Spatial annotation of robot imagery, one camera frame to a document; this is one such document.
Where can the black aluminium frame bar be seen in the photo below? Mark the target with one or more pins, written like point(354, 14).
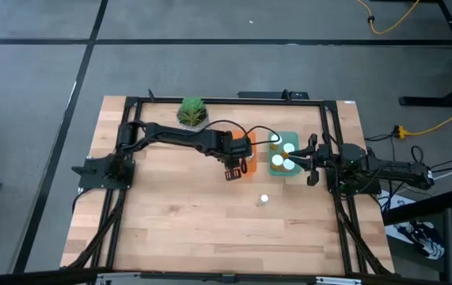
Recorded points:
point(225, 277)

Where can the white grey triangle-pattern planter pot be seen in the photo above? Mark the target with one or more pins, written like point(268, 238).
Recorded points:
point(203, 123)

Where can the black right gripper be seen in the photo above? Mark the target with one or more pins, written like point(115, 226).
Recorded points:
point(322, 157)

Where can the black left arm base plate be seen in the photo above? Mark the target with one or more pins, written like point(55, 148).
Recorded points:
point(91, 172)

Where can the green succulent plant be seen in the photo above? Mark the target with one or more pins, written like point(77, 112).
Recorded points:
point(192, 110)

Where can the translucent orange plastic bin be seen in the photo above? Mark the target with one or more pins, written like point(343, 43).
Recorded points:
point(252, 168)

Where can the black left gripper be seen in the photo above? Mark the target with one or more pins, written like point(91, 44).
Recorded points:
point(225, 156)

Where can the small clear green pill bottle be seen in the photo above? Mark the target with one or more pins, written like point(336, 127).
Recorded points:
point(264, 198)

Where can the black desk leg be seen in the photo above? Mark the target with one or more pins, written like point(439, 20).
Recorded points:
point(439, 99)

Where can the black white patterned item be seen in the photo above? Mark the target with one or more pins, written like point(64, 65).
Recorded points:
point(423, 239)

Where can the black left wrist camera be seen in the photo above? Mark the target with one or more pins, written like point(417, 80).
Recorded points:
point(241, 146)

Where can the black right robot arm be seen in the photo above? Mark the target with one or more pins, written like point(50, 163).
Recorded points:
point(392, 170)

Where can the translucent teal plastic bin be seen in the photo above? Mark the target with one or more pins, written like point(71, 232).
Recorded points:
point(295, 136)

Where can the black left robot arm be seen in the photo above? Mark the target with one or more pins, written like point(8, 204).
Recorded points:
point(178, 138)

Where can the black rail frame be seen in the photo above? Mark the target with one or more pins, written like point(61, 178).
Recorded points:
point(229, 101)

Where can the black power strip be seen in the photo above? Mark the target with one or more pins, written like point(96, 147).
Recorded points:
point(265, 95)

